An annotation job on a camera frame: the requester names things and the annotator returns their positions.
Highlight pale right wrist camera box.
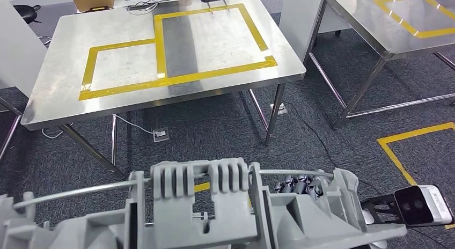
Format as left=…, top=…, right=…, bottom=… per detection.
left=393, top=184, right=454, bottom=227

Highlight stainless steel workbench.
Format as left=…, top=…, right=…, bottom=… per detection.
left=304, top=0, right=455, bottom=130
left=20, top=0, right=307, bottom=177

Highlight black round stool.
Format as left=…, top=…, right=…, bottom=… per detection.
left=13, top=4, right=42, bottom=25

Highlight yellow tape outline double frame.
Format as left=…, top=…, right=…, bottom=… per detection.
left=78, top=3, right=278, bottom=101

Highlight tangled desk cables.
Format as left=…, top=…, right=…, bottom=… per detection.
left=126, top=0, right=179, bottom=16

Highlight white floor cable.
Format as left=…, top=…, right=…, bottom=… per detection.
left=42, top=114, right=156, bottom=140

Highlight silver plastic wheel hubcap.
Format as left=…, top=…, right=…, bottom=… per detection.
left=0, top=157, right=408, bottom=249

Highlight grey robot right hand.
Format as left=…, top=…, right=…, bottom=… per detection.
left=273, top=174, right=333, bottom=200

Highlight black floor cable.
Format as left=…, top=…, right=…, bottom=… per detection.
left=284, top=101, right=383, bottom=191

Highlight brown cardboard box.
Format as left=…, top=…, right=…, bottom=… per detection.
left=69, top=0, right=116, bottom=12

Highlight yellow tape outline single frame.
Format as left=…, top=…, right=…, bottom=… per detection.
left=373, top=0, right=455, bottom=39

